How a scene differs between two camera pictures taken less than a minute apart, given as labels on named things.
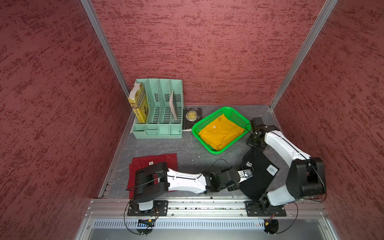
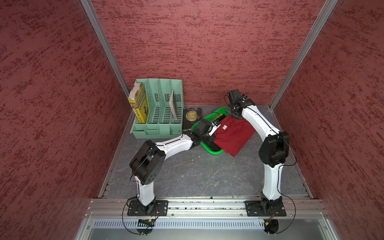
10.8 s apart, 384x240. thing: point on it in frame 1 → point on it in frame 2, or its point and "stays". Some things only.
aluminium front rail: (185, 207) stays
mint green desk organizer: (165, 101) stays
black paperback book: (191, 116) stays
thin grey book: (173, 104) stays
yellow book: (138, 101) stays
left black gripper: (233, 188) → (210, 138)
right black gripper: (248, 142) → (229, 110)
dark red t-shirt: (139, 163) → (233, 134)
